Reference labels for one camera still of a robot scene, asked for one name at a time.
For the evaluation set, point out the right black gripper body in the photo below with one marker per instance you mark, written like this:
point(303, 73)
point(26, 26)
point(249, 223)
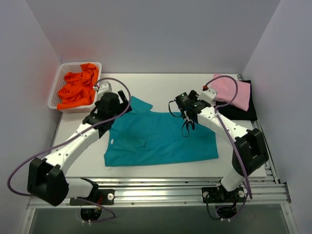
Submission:
point(188, 118)

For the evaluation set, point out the teal t-shirt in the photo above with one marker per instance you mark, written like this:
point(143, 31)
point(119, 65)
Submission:
point(142, 137)

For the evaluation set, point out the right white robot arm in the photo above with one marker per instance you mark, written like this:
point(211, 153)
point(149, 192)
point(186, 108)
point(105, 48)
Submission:
point(249, 148)

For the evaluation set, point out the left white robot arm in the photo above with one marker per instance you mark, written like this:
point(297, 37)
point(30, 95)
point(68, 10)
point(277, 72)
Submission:
point(47, 176)

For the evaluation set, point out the pink folded t-shirt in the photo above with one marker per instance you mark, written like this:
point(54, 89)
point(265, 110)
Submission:
point(226, 89)

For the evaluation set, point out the orange crumpled t-shirt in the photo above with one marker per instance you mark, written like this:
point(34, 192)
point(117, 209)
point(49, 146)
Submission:
point(78, 89)

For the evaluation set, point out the black folded t-shirt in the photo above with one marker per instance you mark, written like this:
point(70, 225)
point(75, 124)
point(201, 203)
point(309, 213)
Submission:
point(234, 113)

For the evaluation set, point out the white plastic basket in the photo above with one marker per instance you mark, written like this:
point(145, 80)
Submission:
point(59, 82)

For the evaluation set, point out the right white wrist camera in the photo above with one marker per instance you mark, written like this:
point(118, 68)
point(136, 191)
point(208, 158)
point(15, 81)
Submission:
point(208, 94)

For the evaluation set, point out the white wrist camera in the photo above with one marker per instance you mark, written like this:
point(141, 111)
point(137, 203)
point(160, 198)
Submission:
point(102, 87)
point(208, 94)

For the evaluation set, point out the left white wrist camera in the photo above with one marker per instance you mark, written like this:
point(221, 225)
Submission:
point(102, 87)

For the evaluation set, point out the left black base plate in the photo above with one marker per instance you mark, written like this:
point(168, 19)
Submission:
point(99, 196)

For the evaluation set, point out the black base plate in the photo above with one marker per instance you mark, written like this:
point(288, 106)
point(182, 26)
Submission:
point(220, 195)
point(99, 196)

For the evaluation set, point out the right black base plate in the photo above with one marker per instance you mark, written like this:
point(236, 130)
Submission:
point(220, 195)

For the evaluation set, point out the aluminium rail frame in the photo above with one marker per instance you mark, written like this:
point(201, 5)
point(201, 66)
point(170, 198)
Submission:
point(178, 184)

